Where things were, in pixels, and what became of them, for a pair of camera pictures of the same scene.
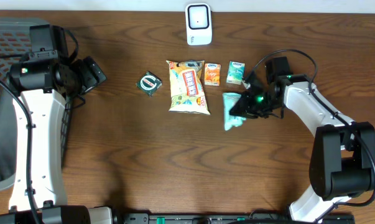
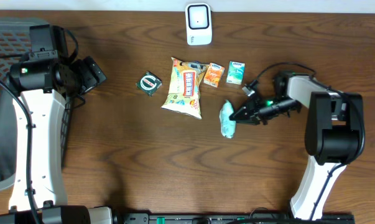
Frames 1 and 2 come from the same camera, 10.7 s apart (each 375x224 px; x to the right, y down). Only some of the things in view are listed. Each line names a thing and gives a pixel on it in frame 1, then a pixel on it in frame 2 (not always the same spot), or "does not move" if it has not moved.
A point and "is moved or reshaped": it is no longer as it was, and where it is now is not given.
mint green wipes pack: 229,100 is moved or reshaped
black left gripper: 89,76 does not move
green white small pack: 150,83 does not move
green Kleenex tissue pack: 236,73 does not move
